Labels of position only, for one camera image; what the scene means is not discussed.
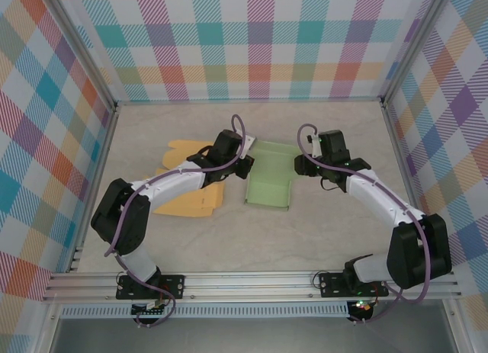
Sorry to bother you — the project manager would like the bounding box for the green paper box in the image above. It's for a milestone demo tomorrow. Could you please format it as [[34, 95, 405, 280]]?
[[243, 138, 302, 211]]

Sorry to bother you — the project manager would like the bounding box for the orange cloth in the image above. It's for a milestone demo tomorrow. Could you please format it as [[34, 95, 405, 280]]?
[[152, 139, 225, 219]]

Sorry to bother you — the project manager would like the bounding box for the grey metal panel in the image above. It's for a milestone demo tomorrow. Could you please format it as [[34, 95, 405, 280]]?
[[49, 316, 458, 353]]

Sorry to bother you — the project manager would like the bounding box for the aluminium side rail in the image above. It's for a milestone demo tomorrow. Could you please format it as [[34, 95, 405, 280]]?
[[380, 99, 439, 270], [68, 101, 120, 274]]

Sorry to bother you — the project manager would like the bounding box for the aluminium mounting rail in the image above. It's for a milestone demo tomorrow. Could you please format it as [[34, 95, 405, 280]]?
[[41, 268, 462, 303]]

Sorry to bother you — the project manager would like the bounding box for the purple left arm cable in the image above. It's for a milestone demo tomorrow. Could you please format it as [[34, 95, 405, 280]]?
[[104, 114, 252, 329]]

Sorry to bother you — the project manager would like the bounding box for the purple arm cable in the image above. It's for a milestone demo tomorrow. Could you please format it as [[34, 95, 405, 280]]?
[[297, 124, 430, 326], [104, 114, 252, 329]]

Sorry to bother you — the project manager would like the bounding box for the aluminium frame post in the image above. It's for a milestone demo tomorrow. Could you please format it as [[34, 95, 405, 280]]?
[[380, 0, 454, 102], [47, 0, 117, 110]]

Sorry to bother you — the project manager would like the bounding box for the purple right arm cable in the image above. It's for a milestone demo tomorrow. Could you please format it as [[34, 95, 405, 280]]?
[[297, 124, 430, 326]]

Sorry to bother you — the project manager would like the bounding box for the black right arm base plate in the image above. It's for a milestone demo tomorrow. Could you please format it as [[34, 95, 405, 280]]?
[[318, 271, 390, 299]]

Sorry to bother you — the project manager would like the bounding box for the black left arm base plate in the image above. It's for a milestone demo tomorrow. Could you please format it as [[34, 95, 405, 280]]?
[[116, 274, 187, 301]]

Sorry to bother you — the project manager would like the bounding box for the slotted white cable duct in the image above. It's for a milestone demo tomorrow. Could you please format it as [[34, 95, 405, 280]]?
[[60, 301, 352, 319]]

